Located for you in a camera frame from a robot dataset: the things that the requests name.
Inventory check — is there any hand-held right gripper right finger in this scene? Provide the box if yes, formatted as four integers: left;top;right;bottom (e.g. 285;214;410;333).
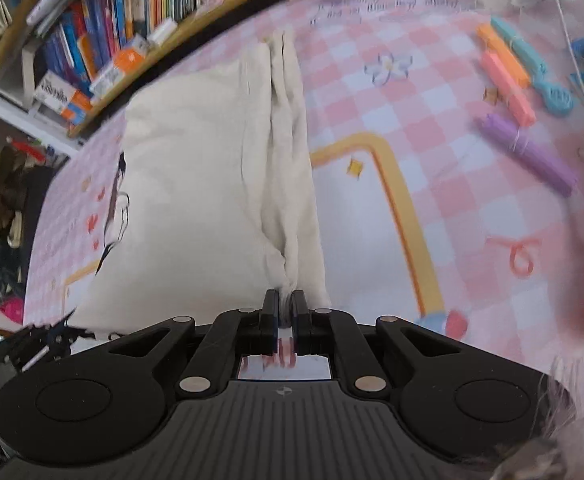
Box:
291;289;461;401

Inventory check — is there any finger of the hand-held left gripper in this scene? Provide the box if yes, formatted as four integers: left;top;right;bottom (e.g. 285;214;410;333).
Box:
0;307;96;374

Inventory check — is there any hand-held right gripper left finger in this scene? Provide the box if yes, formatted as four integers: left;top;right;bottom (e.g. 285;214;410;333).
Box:
107;289;281;401

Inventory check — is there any beige hoodie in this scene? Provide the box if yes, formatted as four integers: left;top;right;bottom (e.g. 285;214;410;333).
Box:
72;29;334;334

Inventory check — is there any pile of dark cloth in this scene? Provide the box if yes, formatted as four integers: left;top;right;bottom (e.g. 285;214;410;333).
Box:
0;145;59;307

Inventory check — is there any tall white orange box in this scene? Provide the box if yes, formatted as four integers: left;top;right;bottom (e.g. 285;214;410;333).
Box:
34;71;93;126

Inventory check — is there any purple pen bundle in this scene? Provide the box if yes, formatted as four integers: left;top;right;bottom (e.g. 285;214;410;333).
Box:
479;112;578;196

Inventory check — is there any flat orange white box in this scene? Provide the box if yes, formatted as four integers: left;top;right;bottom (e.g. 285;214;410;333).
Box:
89;35;151;99

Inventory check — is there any pink highlighter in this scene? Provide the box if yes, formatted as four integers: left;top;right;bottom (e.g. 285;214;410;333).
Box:
480;50;538;126

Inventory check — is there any orange highlighter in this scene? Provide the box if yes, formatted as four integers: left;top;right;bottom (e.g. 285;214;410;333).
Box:
475;22;531;89

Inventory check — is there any blue smiley clip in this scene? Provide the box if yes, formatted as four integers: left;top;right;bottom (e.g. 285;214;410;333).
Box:
536;72;576;116

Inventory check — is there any row of colourful books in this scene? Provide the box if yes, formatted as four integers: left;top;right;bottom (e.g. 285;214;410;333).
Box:
0;0;234;87

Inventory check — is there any teal highlighter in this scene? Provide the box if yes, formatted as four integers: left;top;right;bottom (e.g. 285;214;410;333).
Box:
489;16;548;74

